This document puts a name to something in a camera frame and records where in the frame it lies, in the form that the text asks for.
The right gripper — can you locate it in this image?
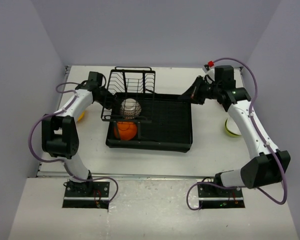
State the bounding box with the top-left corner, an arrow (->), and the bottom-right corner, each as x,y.
178,75 -> 222,106

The black wire dish rack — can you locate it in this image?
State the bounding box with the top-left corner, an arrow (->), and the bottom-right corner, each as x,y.
101,66 -> 156,140

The yellow bowl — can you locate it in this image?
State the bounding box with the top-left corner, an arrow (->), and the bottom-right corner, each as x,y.
76,111 -> 86,122

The brown patterned bowl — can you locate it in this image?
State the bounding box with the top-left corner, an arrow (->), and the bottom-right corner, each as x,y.
119,98 -> 142,119

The orange bowl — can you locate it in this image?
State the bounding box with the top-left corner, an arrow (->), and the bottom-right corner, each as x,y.
113,121 -> 138,141

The lime green bowl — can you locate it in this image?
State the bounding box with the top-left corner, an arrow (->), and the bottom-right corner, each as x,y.
224,118 -> 242,138
225,116 -> 241,136

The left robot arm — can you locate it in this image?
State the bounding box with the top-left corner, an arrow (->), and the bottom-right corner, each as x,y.
40,71 -> 115,197

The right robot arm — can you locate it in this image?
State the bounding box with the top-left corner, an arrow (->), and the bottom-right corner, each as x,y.
179,65 -> 291,197

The black drip tray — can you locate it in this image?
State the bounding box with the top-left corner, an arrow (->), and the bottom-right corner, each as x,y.
105,93 -> 193,153

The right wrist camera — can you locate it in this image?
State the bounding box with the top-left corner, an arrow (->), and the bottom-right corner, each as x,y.
203,61 -> 215,79

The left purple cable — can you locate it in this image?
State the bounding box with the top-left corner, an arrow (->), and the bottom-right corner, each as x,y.
29,82 -> 119,204

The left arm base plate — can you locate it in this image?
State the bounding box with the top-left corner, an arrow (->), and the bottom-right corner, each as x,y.
63,181 -> 110,200

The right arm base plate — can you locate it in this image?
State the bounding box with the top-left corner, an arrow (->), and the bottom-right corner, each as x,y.
197,184 -> 243,200

